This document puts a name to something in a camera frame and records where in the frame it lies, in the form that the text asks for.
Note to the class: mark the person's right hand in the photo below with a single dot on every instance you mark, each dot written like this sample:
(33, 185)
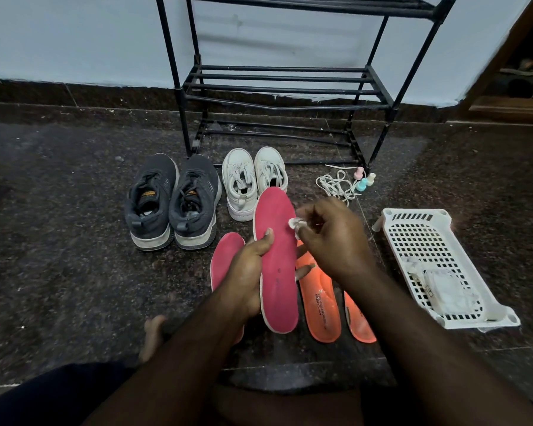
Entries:
(337, 239)

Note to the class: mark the person's left forearm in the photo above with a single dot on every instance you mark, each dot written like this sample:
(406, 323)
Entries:
(177, 363)

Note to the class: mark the pair of sandals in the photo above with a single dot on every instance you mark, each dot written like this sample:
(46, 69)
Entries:
(526, 68)

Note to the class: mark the pink shoe insole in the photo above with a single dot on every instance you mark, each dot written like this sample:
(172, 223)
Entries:
(277, 270)
(224, 255)

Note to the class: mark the small cream bottle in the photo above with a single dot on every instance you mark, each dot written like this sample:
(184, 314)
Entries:
(370, 179)

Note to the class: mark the person's foot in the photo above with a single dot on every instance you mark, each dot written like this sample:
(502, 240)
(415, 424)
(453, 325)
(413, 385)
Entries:
(153, 337)

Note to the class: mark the brown wooden door frame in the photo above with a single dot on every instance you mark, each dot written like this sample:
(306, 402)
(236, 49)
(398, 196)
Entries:
(506, 101)

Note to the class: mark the white wipes packet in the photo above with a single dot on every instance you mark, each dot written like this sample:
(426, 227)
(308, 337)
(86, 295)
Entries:
(446, 291)

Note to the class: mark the orange shoe insole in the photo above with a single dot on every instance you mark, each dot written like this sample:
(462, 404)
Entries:
(322, 306)
(359, 326)

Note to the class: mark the small teal bottle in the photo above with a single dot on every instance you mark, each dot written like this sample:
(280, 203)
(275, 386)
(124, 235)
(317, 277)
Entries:
(361, 185)

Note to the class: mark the white cotton pad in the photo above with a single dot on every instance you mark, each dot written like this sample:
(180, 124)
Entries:
(296, 224)

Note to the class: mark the black metal shoe rack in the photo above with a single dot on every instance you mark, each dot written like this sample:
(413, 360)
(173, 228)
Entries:
(280, 78)

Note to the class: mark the person's right forearm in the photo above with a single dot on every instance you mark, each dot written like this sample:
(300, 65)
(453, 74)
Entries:
(426, 350)

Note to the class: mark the white sneaker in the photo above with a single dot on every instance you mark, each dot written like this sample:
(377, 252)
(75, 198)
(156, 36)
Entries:
(240, 186)
(271, 168)

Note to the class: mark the white plastic basket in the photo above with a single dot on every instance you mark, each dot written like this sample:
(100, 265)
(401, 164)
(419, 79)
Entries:
(426, 237)

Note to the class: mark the small pink bottle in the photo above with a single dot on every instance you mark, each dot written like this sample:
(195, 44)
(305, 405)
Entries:
(359, 172)

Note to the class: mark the person's left hand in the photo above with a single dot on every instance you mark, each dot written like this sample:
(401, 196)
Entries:
(244, 283)

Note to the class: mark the white shoelaces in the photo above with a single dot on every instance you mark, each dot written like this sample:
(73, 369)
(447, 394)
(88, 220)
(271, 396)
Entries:
(335, 185)

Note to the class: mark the white crumpled cloth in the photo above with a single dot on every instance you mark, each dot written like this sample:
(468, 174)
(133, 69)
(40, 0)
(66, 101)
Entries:
(414, 268)

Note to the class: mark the grey sneaker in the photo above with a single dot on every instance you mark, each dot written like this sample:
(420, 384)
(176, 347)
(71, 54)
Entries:
(153, 204)
(196, 208)

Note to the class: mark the person's dark shorts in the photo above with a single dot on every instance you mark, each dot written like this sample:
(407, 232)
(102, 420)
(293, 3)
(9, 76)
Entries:
(49, 399)

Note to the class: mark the person's leg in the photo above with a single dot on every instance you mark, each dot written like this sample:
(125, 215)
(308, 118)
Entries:
(284, 408)

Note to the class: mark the person's left thumb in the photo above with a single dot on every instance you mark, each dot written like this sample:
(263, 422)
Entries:
(260, 243)

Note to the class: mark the person's right fingers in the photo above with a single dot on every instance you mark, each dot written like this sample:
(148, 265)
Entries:
(320, 217)

